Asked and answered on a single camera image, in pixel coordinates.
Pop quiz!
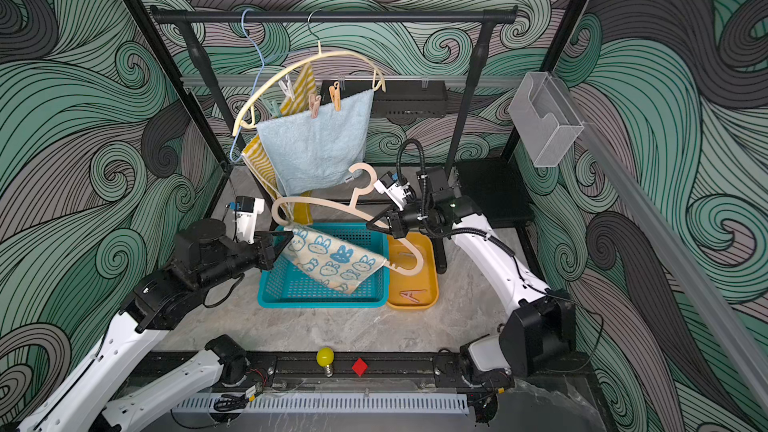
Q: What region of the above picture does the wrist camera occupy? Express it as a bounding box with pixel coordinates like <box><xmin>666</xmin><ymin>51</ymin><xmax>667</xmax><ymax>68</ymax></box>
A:
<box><xmin>227</xmin><ymin>196</ymin><xmax>265</xmax><ymax>244</ymax></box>
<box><xmin>374</xmin><ymin>172</ymin><xmax>416</xmax><ymax>211</ymax></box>

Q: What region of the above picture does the blue wire hanger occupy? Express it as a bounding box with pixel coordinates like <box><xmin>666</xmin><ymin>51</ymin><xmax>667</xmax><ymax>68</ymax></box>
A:
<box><xmin>228</xmin><ymin>8</ymin><xmax>268</xmax><ymax>164</ymax></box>

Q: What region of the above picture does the pink wooden hanger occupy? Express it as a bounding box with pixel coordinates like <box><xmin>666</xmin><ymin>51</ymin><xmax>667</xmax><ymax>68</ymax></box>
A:
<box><xmin>270</xmin><ymin>162</ymin><xmax>425</xmax><ymax>276</ymax></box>

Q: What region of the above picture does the clear acrylic wall box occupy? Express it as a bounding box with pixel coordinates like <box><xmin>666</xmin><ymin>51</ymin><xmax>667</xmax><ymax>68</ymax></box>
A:
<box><xmin>508</xmin><ymin>72</ymin><xmax>584</xmax><ymax>168</ymax></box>

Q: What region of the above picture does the orange clothespin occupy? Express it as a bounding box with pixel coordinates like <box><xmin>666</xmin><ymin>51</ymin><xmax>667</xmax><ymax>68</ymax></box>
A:
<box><xmin>328</xmin><ymin>81</ymin><xmax>342</xmax><ymax>112</ymax></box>

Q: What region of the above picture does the red diamond marker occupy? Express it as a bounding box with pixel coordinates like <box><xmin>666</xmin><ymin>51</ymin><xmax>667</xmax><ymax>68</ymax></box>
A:
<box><xmin>352</xmin><ymin>358</ymin><xmax>369</xmax><ymax>377</ymax></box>

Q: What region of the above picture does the bunny pattern towel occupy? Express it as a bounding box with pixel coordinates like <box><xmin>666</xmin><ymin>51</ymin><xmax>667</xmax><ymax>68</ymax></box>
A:
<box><xmin>281</xmin><ymin>224</ymin><xmax>387</xmax><ymax>295</ymax></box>

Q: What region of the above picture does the yellow plastic tray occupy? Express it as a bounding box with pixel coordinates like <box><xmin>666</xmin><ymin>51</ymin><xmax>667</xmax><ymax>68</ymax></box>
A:
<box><xmin>387</xmin><ymin>232</ymin><xmax>439</xmax><ymax>311</ymax></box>

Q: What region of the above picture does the white slotted cable duct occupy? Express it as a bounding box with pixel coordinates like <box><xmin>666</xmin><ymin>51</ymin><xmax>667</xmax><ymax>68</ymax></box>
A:
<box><xmin>172</xmin><ymin>392</ymin><xmax>470</xmax><ymax>415</ymax></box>

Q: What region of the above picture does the pink clothespin on blue towel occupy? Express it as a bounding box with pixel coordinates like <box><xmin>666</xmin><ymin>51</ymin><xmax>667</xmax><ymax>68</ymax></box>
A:
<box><xmin>308</xmin><ymin>94</ymin><xmax>322</xmax><ymax>119</ymax></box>

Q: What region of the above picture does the yellow striped towel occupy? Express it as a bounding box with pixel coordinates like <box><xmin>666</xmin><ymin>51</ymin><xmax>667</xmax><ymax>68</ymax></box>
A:
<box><xmin>243</xmin><ymin>64</ymin><xmax>317</xmax><ymax>200</ymax></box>

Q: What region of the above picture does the yellow light bulb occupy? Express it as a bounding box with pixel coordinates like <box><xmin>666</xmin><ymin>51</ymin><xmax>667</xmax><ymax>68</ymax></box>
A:
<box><xmin>316</xmin><ymin>347</ymin><xmax>335</xmax><ymax>377</ymax></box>

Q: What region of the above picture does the light blue towel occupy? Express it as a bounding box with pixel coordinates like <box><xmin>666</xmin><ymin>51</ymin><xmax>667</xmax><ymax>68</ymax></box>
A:
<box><xmin>257</xmin><ymin>90</ymin><xmax>374</xmax><ymax>196</ymax></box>

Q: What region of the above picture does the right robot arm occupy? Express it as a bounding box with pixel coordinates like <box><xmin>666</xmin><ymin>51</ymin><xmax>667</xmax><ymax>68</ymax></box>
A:
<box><xmin>367</xmin><ymin>168</ymin><xmax>575</xmax><ymax>383</ymax></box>

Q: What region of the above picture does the green clothespin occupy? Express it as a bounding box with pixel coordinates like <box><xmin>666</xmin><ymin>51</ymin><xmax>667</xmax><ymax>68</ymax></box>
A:
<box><xmin>265</xmin><ymin>100</ymin><xmax>282</xmax><ymax>118</ymax></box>

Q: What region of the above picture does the black clothes rack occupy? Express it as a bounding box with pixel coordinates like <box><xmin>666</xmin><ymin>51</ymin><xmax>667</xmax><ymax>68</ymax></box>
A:
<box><xmin>149</xmin><ymin>5</ymin><xmax>520</xmax><ymax>275</ymax></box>

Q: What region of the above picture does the teal perforated plastic basket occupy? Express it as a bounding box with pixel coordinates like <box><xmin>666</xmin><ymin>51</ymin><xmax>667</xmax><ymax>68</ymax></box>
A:
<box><xmin>258</xmin><ymin>222</ymin><xmax>390</xmax><ymax>309</ymax></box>

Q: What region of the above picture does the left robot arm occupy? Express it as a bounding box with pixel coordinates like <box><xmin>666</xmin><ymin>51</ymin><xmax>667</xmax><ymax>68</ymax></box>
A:
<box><xmin>14</xmin><ymin>219</ymin><xmax>293</xmax><ymax>431</ymax></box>

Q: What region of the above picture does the black case on floor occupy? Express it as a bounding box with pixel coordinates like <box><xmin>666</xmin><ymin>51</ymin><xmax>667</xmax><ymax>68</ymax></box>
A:
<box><xmin>455</xmin><ymin>158</ymin><xmax>534</xmax><ymax>228</ymax></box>

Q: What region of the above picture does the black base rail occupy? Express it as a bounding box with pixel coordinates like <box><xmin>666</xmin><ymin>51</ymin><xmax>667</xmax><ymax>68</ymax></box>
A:
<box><xmin>212</xmin><ymin>349</ymin><xmax>596</xmax><ymax>392</ymax></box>

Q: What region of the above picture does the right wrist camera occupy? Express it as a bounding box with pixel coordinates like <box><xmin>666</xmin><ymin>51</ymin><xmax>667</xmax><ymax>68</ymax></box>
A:
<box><xmin>374</xmin><ymin>172</ymin><xmax>416</xmax><ymax>211</ymax></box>

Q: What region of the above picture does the pink clothespin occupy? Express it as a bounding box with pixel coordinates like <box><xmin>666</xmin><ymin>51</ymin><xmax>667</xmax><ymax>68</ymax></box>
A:
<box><xmin>308</xmin><ymin>94</ymin><xmax>322</xmax><ymax>119</ymax></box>
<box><xmin>399</xmin><ymin>289</ymin><xmax>426</xmax><ymax>304</ymax></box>

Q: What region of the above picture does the cream plastic hanger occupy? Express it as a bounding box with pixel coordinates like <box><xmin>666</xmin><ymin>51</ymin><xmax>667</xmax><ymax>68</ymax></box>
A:
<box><xmin>231</xmin><ymin>38</ymin><xmax>386</xmax><ymax>137</ymax></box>

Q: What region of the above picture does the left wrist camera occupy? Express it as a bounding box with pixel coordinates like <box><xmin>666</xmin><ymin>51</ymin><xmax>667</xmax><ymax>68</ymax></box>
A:
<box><xmin>227</xmin><ymin>196</ymin><xmax>265</xmax><ymax>244</ymax></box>

